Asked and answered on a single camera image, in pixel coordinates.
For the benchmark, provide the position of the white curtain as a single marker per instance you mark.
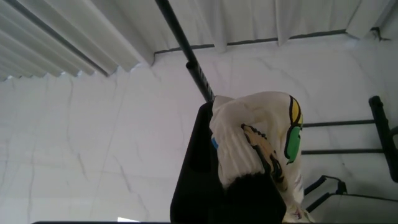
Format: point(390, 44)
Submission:
point(248, 18)
point(62, 34)

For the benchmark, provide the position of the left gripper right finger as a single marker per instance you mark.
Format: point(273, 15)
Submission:
point(255, 202)

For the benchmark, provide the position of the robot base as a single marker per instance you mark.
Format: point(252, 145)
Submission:
point(357, 211)

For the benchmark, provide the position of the cream printed garment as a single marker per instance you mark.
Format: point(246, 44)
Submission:
point(242, 124)

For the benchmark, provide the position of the black clothes rack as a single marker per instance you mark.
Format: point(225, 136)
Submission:
point(194, 67)

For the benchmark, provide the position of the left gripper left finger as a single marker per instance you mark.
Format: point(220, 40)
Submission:
point(196, 174)

